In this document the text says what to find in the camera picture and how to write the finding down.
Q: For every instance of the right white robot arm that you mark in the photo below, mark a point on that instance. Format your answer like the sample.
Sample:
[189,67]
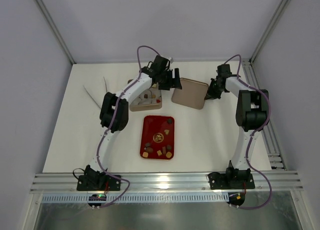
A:
[252,115]

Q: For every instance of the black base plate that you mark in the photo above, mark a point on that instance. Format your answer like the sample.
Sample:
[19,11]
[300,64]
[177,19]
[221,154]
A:
[230,181]
[112,183]

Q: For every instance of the aluminium rail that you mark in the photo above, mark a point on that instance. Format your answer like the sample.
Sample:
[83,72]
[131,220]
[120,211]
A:
[268,133]
[66,182]

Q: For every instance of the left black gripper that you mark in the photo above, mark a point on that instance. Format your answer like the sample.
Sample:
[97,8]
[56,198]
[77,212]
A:
[169,79]

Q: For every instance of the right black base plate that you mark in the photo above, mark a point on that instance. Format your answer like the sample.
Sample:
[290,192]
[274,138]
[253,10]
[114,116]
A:
[230,181]

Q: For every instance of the gold tin lid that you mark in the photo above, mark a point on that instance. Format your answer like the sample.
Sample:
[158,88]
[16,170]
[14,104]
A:
[191,95]

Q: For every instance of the brown leaf oval chocolate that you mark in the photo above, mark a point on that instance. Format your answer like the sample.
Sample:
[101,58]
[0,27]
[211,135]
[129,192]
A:
[149,149]

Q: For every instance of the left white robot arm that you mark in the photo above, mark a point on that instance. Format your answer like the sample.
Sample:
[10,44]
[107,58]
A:
[114,117]

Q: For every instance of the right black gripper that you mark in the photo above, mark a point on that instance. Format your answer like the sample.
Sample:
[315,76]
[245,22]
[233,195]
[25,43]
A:
[215,87]

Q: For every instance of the red rectangular tray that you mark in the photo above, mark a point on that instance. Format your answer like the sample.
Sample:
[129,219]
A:
[153,132]

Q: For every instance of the aluminium front rail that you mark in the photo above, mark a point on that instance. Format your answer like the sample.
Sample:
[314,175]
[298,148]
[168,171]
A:
[66,182]

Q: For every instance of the gold tin box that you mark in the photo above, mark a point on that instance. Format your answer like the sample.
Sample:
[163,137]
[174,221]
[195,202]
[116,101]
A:
[142,95]

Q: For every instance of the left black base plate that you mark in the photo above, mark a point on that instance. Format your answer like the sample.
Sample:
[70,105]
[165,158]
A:
[112,183]

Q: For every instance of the aluminium right side rail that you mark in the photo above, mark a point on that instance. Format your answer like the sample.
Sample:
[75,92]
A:
[268,133]

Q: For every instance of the slotted cable duct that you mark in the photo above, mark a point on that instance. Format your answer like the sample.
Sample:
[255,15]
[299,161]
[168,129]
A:
[136,197]

